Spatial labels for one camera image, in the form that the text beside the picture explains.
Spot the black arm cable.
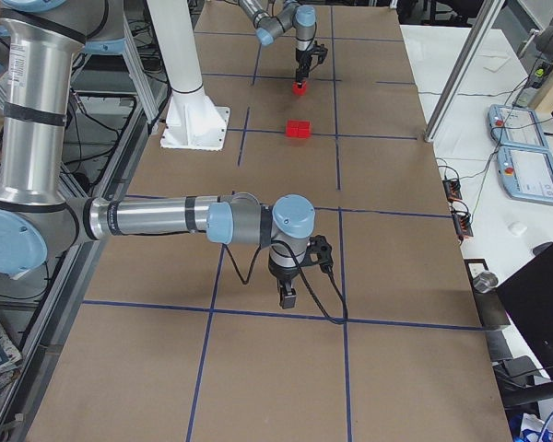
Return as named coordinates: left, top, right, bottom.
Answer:
left=223, top=238, right=350, bottom=323

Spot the black monitor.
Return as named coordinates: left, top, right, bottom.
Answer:
left=497, top=242, right=553, bottom=366

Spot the brown paper table cover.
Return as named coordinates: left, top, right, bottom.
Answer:
left=27, top=2, right=510, bottom=441

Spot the steel cup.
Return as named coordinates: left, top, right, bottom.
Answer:
left=472, top=271, right=499, bottom=294

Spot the lower blue teach pendant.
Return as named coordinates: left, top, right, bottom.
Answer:
left=498, top=145, right=553, bottom=205

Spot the white camera post with base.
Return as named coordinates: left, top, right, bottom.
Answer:
left=148, top=1, right=230, bottom=151

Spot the orange circuit board upper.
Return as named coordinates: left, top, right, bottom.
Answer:
left=442, top=178, right=463, bottom=203

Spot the upper blue teach pendant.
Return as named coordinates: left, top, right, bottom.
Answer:
left=488, top=104, right=548, bottom=149

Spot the blue teach pendant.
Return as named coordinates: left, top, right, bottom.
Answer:
left=498, top=145, right=553, bottom=205
left=488, top=104, right=548, bottom=149

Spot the aluminium frame post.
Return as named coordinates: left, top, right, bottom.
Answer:
left=424, top=0, right=505, bottom=143

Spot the orange circuit board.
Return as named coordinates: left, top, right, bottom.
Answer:
left=451, top=210, right=474, bottom=241
left=442, top=178, right=463, bottom=203

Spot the red cube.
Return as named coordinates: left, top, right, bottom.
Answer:
left=285, top=120, right=300, bottom=138
left=292, top=81, right=308, bottom=97
left=297, top=121, right=312, bottom=139

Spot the orange circuit board lower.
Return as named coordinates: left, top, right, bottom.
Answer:
left=451, top=210, right=474, bottom=241

